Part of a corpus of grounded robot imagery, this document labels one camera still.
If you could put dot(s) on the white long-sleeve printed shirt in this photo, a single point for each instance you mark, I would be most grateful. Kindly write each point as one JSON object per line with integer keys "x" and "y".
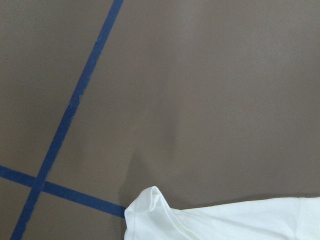
{"x": 149, "y": 217}

